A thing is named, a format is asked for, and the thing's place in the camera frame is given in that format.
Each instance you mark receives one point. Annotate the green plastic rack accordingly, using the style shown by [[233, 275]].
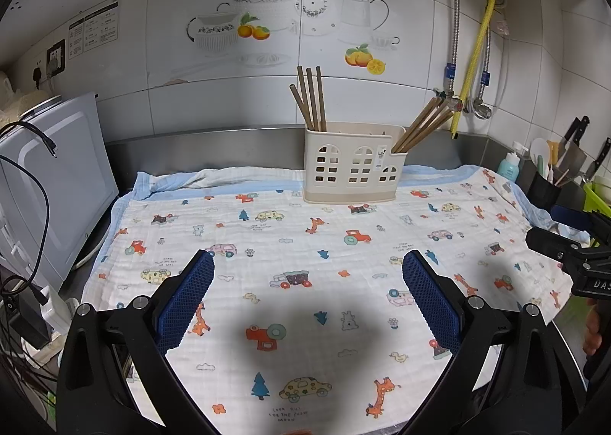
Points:
[[599, 198]]

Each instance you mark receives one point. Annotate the person's right hand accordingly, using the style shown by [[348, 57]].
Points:
[[593, 330]]

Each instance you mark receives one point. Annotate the cream plastic utensil holder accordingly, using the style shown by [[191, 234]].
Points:
[[334, 139]]

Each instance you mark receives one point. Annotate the yellow brush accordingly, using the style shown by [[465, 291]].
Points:
[[553, 153]]

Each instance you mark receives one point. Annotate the steel cleaver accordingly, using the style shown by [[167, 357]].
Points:
[[573, 153]]

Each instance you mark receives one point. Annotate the black wall plug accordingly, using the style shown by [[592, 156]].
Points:
[[39, 74]]

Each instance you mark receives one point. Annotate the white microwave oven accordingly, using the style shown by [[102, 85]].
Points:
[[62, 186]]

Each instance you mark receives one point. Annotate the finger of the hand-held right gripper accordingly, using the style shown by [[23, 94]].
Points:
[[553, 244], [570, 220]]

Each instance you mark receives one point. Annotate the metal valve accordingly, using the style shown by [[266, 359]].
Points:
[[479, 110]]

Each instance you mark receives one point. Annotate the teal bottle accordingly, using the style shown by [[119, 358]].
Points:
[[509, 167]]

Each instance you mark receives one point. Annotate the white spatula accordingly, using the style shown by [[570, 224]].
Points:
[[539, 151]]

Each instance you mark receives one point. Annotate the wall socket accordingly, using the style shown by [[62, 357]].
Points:
[[56, 58]]

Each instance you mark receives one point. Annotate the white charger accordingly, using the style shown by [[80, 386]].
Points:
[[55, 311]]

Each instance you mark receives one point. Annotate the wall notice sticker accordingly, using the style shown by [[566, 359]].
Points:
[[93, 27]]

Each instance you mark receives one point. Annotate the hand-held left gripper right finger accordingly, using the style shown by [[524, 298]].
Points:
[[429, 301]]

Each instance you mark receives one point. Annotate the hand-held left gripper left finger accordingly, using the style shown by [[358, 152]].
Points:
[[186, 301]]

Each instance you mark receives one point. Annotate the black utensil container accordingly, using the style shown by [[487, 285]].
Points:
[[544, 194]]

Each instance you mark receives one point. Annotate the printed cartoon blanket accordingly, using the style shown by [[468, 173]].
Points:
[[310, 282]]

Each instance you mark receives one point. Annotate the teapot wall decal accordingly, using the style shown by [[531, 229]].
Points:
[[286, 10]]

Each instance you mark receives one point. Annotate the black power adapter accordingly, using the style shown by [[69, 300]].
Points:
[[31, 320]]

